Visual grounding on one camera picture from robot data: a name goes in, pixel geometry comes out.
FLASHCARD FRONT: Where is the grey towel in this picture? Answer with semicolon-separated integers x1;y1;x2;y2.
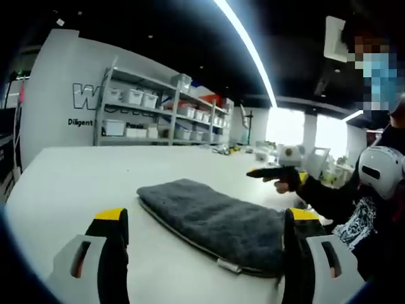
136;179;287;280

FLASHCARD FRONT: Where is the person's right hand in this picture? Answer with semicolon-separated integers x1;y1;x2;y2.
273;172;301;194

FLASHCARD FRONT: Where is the white office chair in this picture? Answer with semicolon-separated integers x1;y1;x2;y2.
304;146;332;179

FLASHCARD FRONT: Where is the black pole stand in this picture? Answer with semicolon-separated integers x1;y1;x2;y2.
239;104;255;146

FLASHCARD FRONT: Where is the short ceiling light strip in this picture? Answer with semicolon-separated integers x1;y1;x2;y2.
342;108;365;124

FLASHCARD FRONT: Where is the operator person in black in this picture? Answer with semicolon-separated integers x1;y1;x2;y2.
331;104;405;281

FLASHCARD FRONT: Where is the row of white storage bins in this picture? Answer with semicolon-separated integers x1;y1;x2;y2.
103;73;232;143

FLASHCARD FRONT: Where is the long ceiling light strip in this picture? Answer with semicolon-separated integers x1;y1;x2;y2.
213;0;280;109

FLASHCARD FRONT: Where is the grey metal shelving rack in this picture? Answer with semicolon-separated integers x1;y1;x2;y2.
92;56;234;148

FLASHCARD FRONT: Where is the ceiling air vent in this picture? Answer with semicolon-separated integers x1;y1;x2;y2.
323;15;348;63

